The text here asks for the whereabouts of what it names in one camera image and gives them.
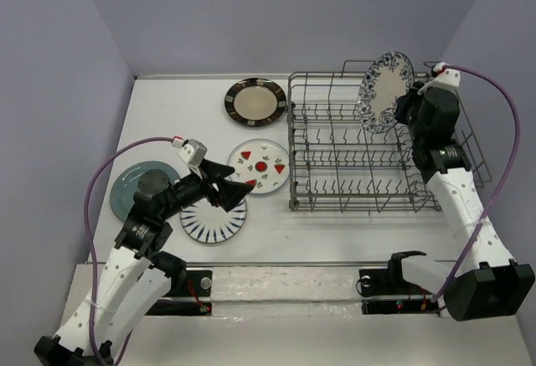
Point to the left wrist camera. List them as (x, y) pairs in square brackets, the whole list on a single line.
[(192, 153)]

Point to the blue striped white plate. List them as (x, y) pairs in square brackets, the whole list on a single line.
[(211, 225)]

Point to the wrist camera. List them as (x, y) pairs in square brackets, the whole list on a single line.
[(192, 153), (443, 77)]

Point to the dark brown rimmed plate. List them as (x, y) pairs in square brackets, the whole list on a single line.
[(255, 102)]

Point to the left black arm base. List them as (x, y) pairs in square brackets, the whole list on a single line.
[(191, 298)]

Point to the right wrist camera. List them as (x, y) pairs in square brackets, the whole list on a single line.
[(443, 77)]

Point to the watermelon pattern plate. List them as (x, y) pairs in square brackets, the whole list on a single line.
[(260, 163)]

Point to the plain teal plate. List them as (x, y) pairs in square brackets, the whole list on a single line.
[(123, 189)]

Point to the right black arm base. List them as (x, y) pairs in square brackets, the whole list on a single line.
[(381, 296)]

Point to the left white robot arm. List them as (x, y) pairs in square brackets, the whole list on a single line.
[(138, 272)]

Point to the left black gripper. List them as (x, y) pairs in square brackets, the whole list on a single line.
[(229, 192)]

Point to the blue floral plate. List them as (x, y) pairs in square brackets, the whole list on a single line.
[(388, 78)]

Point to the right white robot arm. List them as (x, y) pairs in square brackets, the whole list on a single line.
[(486, 281)]

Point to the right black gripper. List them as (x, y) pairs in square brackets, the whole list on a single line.
[(406, 100)]

